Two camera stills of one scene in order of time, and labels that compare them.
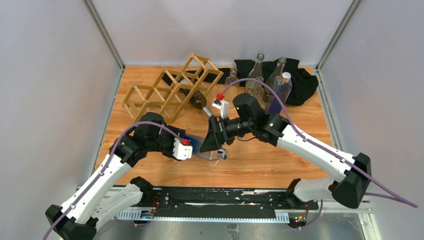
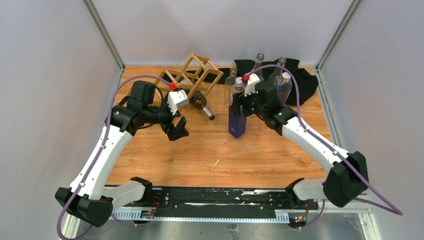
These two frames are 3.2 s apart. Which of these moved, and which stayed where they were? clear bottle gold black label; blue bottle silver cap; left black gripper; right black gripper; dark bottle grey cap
Moved: right black gripper; left black gripper; blue bottle silver cap
Stayed: clear bottle gold black label; dark bottle grey cap
